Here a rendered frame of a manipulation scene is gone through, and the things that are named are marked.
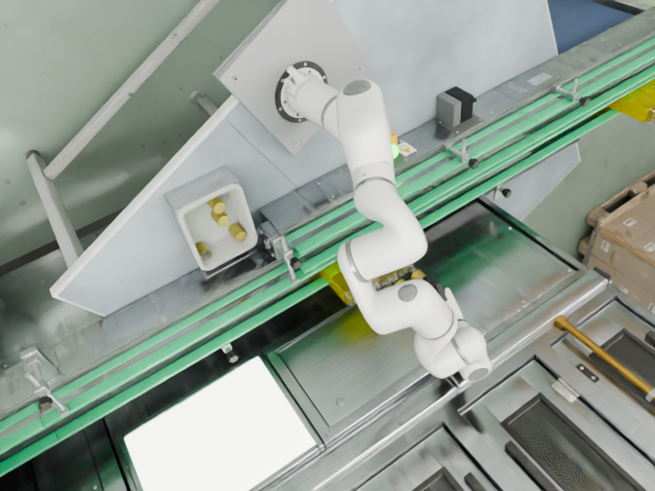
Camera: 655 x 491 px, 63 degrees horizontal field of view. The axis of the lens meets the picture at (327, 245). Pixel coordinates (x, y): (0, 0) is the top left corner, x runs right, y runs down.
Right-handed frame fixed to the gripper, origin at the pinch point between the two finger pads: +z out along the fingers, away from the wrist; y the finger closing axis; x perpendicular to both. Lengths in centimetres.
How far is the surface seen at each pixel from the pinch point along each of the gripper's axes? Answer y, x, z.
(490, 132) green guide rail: 13, -36, 39
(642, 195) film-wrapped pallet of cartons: -233, -274, 208
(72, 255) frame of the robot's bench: 23, 89, 28
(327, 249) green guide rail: 7.7, 23.2, 17.3
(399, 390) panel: -12.0, 17.1, -19.4
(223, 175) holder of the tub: 36, 43, 25
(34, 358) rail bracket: 20, 97, -1
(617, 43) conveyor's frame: 14, -97, 66
